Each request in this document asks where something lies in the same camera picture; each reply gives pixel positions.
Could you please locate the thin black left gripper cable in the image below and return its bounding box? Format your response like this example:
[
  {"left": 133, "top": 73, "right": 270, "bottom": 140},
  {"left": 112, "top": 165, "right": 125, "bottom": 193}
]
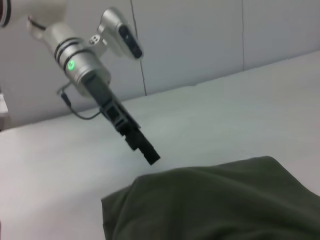
[{"left": 56, "top": 83, "right": 104, "bottom": 121}]

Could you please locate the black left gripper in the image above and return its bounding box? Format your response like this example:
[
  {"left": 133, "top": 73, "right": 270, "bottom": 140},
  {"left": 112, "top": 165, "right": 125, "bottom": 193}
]
[{"left": 81, "top": 74, "right": 162, "bottom": 167}]

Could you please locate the dark green FREE! t-shirt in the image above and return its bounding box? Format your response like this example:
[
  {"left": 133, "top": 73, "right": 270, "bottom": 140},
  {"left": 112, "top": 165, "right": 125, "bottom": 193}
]
[{"left": 100, "top": 155, "right": 320, "bottom": 240}]

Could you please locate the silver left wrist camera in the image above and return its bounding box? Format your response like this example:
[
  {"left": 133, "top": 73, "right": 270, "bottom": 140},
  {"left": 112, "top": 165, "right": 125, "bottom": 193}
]
[{"left": 96, "top": 7, "right": 144, "bottom": 61}]

